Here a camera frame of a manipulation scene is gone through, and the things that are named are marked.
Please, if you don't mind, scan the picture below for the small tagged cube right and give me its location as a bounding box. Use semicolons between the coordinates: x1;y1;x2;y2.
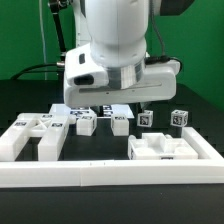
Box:
170;110;188;127

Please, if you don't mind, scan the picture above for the white marker base plate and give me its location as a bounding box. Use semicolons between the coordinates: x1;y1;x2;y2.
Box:
49;104;134;119

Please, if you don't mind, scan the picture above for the white chair back frame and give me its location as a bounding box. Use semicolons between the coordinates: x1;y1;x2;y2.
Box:
0;113;76;162

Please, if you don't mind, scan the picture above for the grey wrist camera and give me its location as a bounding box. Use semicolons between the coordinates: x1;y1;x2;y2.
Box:
64;49;109;88

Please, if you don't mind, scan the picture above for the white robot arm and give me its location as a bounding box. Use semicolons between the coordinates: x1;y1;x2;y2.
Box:
64;0;195;108

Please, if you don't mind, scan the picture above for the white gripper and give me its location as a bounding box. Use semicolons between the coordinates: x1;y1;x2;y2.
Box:
63;46;181;108

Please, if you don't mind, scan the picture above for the small tagged cube left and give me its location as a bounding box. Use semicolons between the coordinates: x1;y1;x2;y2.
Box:
137;110;153;127

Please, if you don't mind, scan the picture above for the black cable bundle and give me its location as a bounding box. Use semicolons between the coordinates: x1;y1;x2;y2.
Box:
9;63;69;81

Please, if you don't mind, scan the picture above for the white chair seat part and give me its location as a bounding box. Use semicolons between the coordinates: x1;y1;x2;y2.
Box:
128;133;199;160

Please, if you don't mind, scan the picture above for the small tagged cube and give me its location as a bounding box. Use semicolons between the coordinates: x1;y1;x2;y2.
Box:
137;110;153;127
170;110;188;127

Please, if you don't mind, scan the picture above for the white U-shaped fence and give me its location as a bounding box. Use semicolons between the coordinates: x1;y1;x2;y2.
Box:
0;127;224;188

